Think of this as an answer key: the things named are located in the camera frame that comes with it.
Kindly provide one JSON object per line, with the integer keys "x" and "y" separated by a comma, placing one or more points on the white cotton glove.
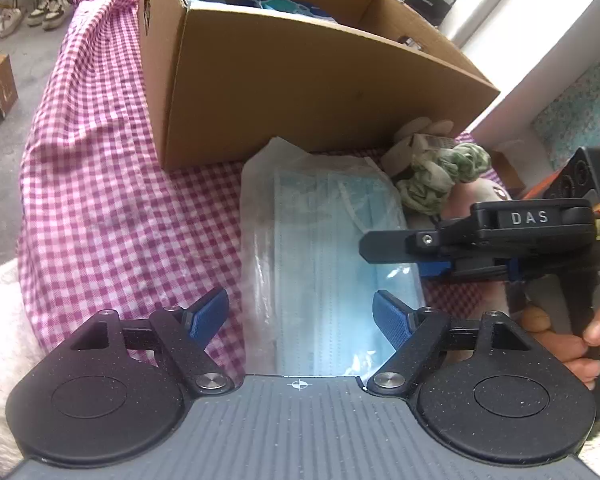
{"x": 410, "y": 152}

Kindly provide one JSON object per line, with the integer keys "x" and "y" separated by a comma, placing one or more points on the white fluffy blanket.
{"x": 5, "y": 360}

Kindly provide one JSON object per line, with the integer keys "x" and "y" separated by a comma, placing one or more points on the blue white wet wipes pack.
{"x": 290, "y": 6}

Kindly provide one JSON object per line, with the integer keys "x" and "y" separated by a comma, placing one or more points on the small cardboard box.
{"x": 505, "y": 170}

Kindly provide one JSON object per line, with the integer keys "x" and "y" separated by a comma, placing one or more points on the pink plush doll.
{"x": 472, "y": 195}

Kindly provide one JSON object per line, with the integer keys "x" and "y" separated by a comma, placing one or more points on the pink checkered tablecloth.
{"x": 110, "y": 185}

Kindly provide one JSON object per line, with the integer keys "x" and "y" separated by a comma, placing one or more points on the teal floral cloth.
{"x": 580, "y": 110}

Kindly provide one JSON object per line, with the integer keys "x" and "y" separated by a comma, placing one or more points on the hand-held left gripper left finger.
{"x": 207, "y": 312}

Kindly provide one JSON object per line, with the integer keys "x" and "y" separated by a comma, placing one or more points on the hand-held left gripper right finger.
{"x": 392, "y": 320}

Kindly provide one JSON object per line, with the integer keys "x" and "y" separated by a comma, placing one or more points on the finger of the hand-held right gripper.
{"x": 390, "y": 247}

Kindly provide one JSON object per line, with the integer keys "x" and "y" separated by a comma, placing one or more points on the green scrunchie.
{"x": 440, "y": 180}

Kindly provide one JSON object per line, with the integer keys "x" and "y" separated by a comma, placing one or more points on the large cardboard box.
{"x": 305, "y": 85}

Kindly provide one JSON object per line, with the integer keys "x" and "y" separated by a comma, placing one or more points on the brown white sneaker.
{"x": 59, "y": 5}
{"x": 37, "y": 12}

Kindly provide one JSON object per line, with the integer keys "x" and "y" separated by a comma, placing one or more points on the person's right hand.
{"x": 580, "y": 360}

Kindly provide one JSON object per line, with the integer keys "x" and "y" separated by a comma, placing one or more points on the orange black box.
{"x": 540, "y": 187}

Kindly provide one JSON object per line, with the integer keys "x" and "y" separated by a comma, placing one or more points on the bagged blue face masks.
{"x": 320, "y": 260}

